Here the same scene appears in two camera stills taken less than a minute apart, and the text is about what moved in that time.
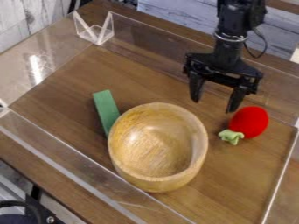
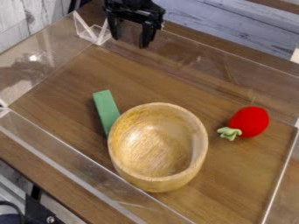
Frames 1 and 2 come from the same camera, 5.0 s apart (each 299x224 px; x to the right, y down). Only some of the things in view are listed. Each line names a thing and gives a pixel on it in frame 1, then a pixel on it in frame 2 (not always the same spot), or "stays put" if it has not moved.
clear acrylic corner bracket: (97, 34) stays put
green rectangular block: (107, 108) stays put
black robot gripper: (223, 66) to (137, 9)
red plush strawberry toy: (247, 123) stays put
